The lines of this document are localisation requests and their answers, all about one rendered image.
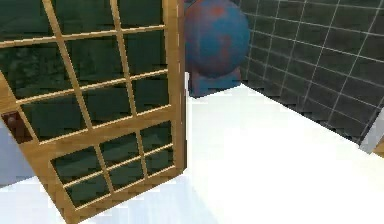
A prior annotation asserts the blue and red globe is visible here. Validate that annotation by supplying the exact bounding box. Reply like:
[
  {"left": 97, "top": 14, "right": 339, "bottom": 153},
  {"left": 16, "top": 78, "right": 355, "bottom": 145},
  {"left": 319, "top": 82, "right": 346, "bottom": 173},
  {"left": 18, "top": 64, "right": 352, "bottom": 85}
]
[{"left": 184, "top": 0, "right": 251, "bottom": 98}]

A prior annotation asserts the wooden glass-paned room door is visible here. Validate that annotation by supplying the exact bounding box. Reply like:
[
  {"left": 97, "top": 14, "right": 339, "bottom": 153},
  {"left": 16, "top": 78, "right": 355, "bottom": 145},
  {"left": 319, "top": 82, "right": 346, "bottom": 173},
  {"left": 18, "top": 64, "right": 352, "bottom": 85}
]
[{"left": 0, "top": 0, "right": 188, "bottom": 224}]

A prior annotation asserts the dark brown door knob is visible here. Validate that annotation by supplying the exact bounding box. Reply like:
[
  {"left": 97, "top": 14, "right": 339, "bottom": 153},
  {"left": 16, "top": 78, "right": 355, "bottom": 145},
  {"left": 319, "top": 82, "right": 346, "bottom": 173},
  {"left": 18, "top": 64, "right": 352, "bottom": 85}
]
[{"left": 1, "top": 110, "right": 34, "bottom": 145}]

